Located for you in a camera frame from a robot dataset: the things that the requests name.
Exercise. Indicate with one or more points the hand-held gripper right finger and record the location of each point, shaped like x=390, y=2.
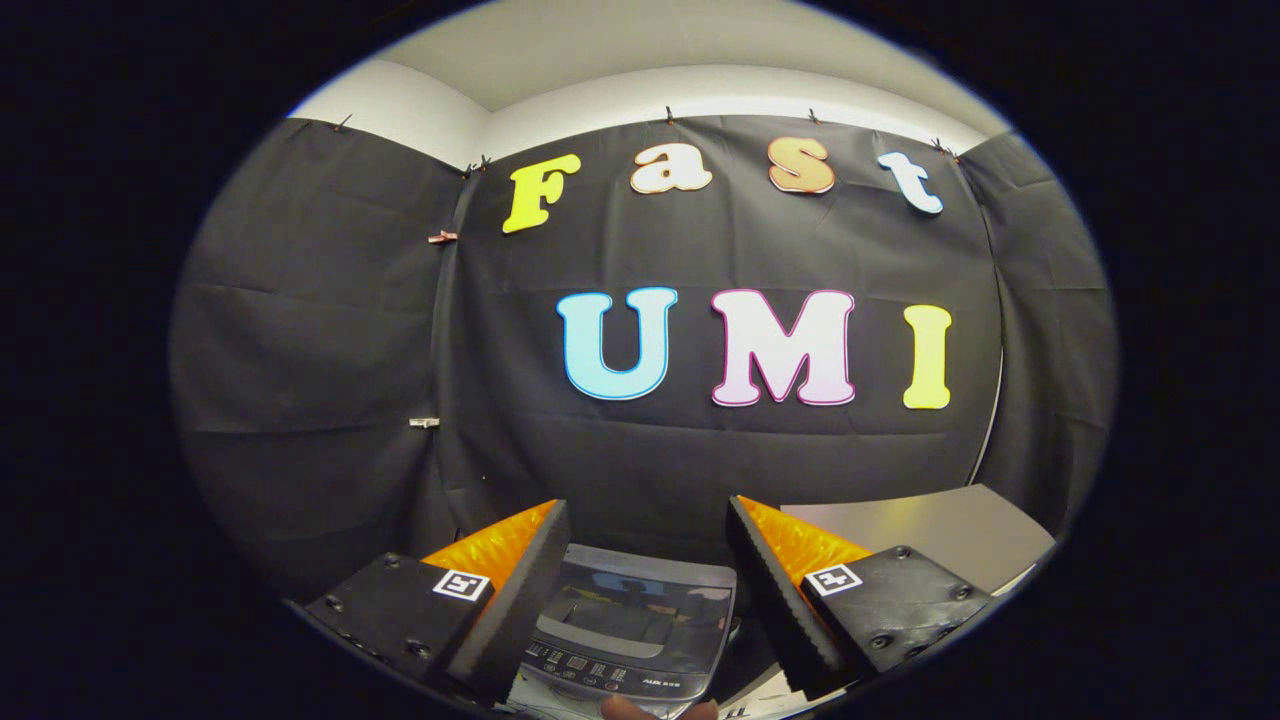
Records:
x=770, y=600

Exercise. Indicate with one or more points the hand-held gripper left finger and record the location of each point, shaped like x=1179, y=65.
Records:
x=525, y=610

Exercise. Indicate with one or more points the grey top-load washing machine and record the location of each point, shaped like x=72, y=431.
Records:
x=640, y=610

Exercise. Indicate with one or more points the black backdrop cloth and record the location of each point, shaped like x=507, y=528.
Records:
x=300, y=350

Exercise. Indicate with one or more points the copper clip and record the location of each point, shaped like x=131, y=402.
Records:
x=442, y=237

